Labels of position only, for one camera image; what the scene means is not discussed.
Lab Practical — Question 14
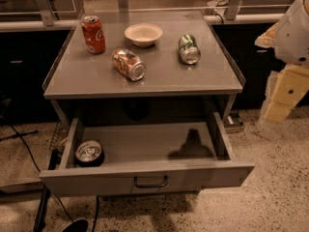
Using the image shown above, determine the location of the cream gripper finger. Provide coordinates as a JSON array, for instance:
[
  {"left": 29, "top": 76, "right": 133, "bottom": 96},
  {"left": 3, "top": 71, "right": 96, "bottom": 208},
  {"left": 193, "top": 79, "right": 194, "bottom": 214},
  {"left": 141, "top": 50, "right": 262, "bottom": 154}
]
[
  {"left": 254, "top": 22, "right": 278, "bottom": 48},
  {"left": 260, "top": 64, "right": 309, "bottom": 124}
]

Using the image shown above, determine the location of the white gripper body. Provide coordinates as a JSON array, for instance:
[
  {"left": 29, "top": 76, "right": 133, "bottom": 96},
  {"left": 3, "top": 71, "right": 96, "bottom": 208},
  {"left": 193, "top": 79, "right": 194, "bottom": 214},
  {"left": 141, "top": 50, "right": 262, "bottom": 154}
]
[{"left": 274, "top": 0, "right": 309, "bottom": 66}]

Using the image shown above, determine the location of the orange soda can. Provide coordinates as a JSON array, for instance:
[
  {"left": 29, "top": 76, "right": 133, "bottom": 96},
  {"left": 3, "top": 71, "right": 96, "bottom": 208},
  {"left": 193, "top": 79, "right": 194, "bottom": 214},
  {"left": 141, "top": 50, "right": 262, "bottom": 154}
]
[{"left": 112, "top": 48, "right": 146, "bottom": 81}]

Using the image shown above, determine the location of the green soda can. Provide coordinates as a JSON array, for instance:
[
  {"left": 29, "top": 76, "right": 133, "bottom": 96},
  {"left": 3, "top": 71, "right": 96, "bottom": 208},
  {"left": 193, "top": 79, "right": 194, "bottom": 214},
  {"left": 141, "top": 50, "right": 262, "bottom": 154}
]
[{"left": 179, "top": 34, "right": 201, "bottom": 65}]

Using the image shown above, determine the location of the grey open top drawer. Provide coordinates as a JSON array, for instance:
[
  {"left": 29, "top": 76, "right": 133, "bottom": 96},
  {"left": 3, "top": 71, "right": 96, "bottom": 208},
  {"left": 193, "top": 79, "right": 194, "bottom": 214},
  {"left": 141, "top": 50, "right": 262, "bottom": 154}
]
[{"left": 40, "top": 112, "right": 254, "bottom": 196}]

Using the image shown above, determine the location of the red cola can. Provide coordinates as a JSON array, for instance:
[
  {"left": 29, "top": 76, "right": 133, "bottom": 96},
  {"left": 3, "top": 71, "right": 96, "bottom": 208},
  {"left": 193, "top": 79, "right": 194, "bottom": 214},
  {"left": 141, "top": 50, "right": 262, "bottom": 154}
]
[{"left": 81, "top": 15, "right": 105, "bottom": 54}]

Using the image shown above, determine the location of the black can in drawer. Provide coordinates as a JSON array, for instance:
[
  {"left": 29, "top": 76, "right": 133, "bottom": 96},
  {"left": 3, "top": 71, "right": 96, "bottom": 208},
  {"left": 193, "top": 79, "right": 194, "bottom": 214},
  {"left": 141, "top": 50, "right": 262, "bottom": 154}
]
[{"left": 74, "top": 140, "right": 105, "bottom": 167}]

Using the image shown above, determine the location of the small floor box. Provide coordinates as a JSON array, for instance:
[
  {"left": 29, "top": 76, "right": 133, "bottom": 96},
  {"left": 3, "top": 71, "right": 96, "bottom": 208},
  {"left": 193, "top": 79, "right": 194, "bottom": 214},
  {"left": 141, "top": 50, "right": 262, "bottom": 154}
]
[{"left": 224, "top": 111, "right": 244, "bottom": 133}]

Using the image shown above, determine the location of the grey cabinet table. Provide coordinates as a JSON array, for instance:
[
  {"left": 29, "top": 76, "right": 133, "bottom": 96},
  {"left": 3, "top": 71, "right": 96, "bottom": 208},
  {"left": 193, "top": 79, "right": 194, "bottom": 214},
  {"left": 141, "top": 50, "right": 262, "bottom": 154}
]
[{"left": 42, "top": 10, "right": 247, "bottom": 129}]

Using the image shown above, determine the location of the white bowl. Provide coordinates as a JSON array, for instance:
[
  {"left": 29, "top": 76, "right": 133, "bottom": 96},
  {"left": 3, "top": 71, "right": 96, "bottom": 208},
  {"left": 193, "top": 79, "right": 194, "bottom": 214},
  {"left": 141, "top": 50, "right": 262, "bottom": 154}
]
[{"left": 125, "top": 23, "right": 163, "bottom": 47}]

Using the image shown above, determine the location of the black stand base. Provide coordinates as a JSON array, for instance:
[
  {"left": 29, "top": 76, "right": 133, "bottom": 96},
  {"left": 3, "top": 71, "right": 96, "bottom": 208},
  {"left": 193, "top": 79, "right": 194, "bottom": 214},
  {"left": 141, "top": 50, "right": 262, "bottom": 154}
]
[{"left": 61, "top": 218, "right": 88, "bottom": 232}]

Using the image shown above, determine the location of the black drawer handle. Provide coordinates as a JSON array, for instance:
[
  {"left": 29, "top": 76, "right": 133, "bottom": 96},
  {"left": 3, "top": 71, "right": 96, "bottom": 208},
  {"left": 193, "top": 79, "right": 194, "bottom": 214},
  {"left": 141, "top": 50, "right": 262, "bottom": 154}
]
[{"left": 133, "top": 175, "right": 168, "bottom": 189}]

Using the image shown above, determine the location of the wire mesh basket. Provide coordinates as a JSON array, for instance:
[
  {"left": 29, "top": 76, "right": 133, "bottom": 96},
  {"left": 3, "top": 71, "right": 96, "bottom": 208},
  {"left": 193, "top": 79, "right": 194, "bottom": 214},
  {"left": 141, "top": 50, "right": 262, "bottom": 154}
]
[{"left": 49, "top": 122, "right": 68, "bottom": 153}]

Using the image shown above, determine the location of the grey metal rail frame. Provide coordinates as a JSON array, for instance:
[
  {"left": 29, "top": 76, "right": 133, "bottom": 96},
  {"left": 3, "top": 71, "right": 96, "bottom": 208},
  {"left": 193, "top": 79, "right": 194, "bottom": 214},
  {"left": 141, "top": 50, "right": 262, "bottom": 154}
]
[{"left": 0, "top": 0, "right": 294, "bottom": 32}]

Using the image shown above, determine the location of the black floor cable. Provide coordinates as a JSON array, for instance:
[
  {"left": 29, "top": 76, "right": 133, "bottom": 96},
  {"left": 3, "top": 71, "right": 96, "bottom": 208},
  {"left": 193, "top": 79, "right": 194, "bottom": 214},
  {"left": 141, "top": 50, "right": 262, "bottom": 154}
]
[{"left": 0, "top": 114, "right": 100, "bottom": 232}]

